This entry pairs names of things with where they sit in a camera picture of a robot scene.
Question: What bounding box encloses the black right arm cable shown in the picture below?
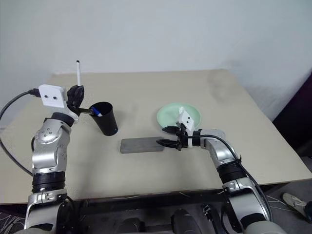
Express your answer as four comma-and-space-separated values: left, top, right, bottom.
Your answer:
198, 135, 273, 221

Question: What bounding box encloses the dark cabinet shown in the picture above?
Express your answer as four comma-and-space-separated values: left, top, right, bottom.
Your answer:
273, 73, 312, 156

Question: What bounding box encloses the large dark rounded shape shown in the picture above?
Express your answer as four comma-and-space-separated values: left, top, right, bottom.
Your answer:
170, 208, 199, 234

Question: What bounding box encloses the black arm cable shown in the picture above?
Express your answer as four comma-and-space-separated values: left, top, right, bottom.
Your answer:
198, 135, 273, 221
0, 89, 41, 176

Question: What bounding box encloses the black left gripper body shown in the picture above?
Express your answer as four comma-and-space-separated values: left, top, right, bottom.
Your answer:
65, 87, 85, 110

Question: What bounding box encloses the black connector bracket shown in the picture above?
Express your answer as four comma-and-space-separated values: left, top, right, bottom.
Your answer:
201, 204, 213, 220

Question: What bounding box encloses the white shoe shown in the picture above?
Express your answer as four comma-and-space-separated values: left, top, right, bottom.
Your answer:
282, 192, 310, 221

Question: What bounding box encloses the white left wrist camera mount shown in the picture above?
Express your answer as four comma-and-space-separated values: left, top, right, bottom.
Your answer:
38, 84, 80, 122

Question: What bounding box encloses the grey glasses case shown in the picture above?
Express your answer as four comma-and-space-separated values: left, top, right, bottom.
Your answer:
120, 136, 164, 154

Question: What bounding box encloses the black cup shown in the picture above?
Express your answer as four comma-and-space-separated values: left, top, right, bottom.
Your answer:
89, 102, 119, 137

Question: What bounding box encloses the light green plate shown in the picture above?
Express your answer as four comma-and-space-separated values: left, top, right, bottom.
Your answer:
156, 101, 202, 130

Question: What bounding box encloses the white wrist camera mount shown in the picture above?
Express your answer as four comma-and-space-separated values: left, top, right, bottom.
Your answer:
38, 84, 80, 122
176, 106, 195, 148

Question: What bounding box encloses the small dark rounded shape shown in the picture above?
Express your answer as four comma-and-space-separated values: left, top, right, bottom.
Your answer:
120, 217, 147, 234

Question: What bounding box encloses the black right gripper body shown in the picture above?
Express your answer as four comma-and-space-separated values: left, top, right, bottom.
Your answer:
175, 123, 190, 152

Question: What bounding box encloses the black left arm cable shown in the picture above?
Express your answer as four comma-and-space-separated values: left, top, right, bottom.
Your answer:
0, 89, 41, 176

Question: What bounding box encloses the white marker black cap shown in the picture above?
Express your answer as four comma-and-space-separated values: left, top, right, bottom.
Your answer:
76, 59, 82, 87

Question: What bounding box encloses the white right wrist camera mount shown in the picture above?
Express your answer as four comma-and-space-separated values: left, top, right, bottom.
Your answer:
176, 106, 195, 148

